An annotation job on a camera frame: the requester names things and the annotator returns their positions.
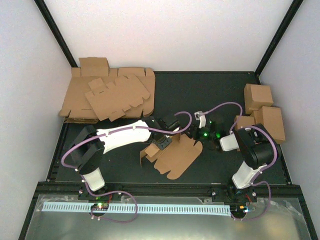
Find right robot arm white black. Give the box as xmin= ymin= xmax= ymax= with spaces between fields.
xmin=187 ymin=121 xmax=282 ymax=202

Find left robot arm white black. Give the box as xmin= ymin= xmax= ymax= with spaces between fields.
xmin=69 ymin=115 xmax=180 ymax=200

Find folded cardboard box small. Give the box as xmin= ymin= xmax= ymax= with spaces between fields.
xmin=234 ymin=115 xmax=256 ymax=130

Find right controller board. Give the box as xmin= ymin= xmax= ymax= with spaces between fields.
xmin=230 ymin=204 xmax=256 ymax=214

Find controller board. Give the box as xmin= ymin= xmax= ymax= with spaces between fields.
xmin=230 ymin=204 xmax=256 ymax=214
xmin=90 ymin=202 xmax=109 ymax=211

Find stack of flat cardboard blanks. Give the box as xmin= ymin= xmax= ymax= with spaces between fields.
xmin=59 ymin=57 xmax=156 ymax=124

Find left controller board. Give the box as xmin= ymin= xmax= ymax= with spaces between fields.
xmin=90 ymin=202 xmax=109 ymax=211

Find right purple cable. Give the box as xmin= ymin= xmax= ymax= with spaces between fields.
xmin=203 ymin=101 xmax=280 ymax=187

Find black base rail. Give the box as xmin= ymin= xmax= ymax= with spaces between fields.
xmin=34 ymin=181 xmax=301 ymax=203

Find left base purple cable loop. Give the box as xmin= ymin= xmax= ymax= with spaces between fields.
xmin=89 ymin=190 xmax=140 ymax=223

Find white slotted cable duct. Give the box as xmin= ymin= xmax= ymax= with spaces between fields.
xmin=41 ymin=202 xmax=231 ymax=217

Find right black frame post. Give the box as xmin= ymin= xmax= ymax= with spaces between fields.
xmin=254 ymin=0 xmax=304 ymax=77

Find black frame post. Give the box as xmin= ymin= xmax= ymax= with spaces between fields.
xmin=254 ymin=0 xmax=304 ymax=77
xmin=34 ymin=0 xmax=78 ymax=68

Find left black frame post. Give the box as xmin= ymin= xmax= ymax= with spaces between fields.
xmin=34 ymin=0 xmax=78 ymax=68

